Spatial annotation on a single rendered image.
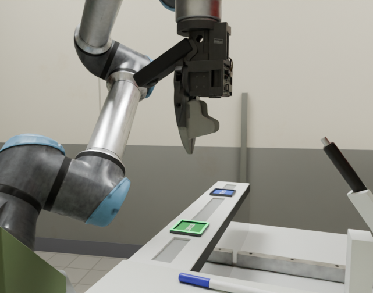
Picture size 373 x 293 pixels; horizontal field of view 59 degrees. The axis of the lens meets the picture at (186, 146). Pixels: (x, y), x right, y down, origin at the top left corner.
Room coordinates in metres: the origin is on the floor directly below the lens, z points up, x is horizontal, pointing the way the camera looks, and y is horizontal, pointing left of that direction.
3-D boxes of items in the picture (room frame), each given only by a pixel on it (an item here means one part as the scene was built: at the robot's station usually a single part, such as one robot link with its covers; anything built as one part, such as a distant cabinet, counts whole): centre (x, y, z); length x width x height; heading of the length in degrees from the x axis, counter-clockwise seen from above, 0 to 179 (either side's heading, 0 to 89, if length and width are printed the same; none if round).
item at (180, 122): (0.54, 0.00, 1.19); 0.05 x 0.02 x 0.09; 161
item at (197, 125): (0.54, -0.02, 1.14); 0.06 x 0.03 x 0.09; 71
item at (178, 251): (0.68, -0.05, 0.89); 0.55 x 0.09 x 0.14; 161
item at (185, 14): (0.56, -0.02, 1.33); 0.08 x 0.08 x 0.05
